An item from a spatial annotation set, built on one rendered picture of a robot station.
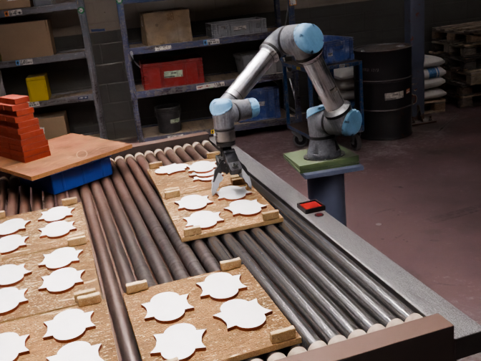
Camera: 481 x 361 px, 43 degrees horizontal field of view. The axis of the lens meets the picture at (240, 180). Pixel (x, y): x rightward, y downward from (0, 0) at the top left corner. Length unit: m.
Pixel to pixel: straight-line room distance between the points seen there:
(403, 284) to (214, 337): 0.53
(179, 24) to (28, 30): 1.54
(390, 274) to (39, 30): 5.49
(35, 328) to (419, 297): 0.96
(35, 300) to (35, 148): 1.14
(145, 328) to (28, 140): 1.43
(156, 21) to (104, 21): 0.80
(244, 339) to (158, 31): 5.38
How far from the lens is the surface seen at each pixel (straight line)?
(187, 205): 2.21
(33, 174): 2.58
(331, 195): 2.77
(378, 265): 1.76
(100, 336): 1.54
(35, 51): 6.74
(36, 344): 1.58
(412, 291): 1.63
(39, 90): 6.79
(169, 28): 6.59
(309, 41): 2.41
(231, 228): 2.00
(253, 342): 1.42
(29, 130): 2.77
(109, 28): 7.15
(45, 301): 1.76
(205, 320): 1.52
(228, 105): 2.20
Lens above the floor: 1.72
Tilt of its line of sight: 19 degrees down
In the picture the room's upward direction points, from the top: 6 degrees counter-clockwise
